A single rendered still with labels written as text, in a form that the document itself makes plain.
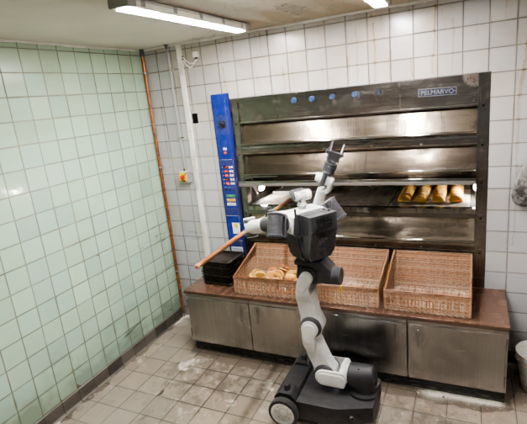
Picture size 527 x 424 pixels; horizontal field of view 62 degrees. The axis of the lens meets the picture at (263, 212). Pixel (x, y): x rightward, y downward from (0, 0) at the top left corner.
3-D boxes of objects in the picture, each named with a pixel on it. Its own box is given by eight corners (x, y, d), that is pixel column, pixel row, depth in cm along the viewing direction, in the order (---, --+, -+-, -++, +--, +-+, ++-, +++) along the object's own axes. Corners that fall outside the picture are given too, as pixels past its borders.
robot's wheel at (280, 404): (290, 427, 288) (304, 410, 279) (287, 433, 284) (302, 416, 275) (266, 408, 292) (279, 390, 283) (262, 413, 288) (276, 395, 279)
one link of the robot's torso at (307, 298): (328, 327, 293) (324, 262, 281) (320, 341, 278) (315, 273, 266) (307, 324, 300) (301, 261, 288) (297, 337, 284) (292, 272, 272)
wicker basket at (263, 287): (258, 270, 395) (255, 241, 388) (318, 274, 372) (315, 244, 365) (234, 294, 352) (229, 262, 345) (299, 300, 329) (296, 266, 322)
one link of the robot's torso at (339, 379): (352, 373, 297) (351, 356, 293) (345, 391, 279) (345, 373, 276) (324, 368, 305) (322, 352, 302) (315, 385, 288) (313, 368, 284)
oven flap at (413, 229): (252, 234, 389) (253, 211, 391) (473, 244, 313) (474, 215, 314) (249, 234, 385) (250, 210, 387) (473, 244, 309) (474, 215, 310)
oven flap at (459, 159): (245, 176, 376) (246, 154, 377) (476, 172, 300) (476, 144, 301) (243, 176, 372) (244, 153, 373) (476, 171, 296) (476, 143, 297)
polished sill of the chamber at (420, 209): (251, 208, 390) (251, 204, 389) (475, 212, 313) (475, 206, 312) (249, 209, 384) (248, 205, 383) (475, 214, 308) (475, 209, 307)
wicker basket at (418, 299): (393, 281, 345) (392, 248, 338) (472, 288, 321) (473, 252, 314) (382, 310, 303) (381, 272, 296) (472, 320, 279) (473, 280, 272)
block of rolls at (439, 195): (406, 186, 396) (406, 180, 394) (464, 185, 375) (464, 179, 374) (396, 203, 343) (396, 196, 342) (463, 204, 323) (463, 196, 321)
